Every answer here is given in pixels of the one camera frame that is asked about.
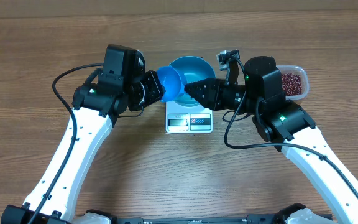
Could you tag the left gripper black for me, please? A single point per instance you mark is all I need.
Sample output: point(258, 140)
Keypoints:
point(156, 91)

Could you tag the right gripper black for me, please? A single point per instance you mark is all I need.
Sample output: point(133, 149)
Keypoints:
point(213, 99)

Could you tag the red beans in container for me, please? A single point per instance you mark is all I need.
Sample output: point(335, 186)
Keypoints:
point(291, 83)

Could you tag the teal metal bowl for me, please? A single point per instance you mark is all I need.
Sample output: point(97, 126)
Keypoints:
point(194, 69)

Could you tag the blue plastic measuring scoop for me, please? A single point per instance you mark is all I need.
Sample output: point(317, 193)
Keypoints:
point(173, 82)

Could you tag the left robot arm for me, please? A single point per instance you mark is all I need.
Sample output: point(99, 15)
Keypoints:
point(118, 84)

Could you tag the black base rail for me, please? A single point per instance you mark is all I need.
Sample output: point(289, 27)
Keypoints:
point(249, 219)

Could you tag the white digital kitchen scale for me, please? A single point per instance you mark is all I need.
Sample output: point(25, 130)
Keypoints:
point(188, 120)

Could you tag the clear plastic container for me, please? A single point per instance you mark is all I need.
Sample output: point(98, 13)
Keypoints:
point(304, 80)

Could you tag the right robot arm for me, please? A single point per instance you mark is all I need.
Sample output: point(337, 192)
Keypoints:
point(285, 125)

